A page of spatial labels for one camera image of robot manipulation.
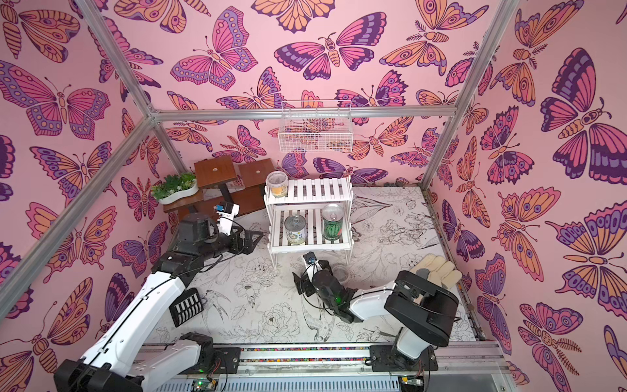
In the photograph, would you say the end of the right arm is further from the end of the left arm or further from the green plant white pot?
the green plant white pot

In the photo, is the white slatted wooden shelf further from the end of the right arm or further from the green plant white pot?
the green plant white pot

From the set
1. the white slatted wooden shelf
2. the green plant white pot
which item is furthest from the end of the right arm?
the green plant white pot

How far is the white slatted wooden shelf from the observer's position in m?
0.81
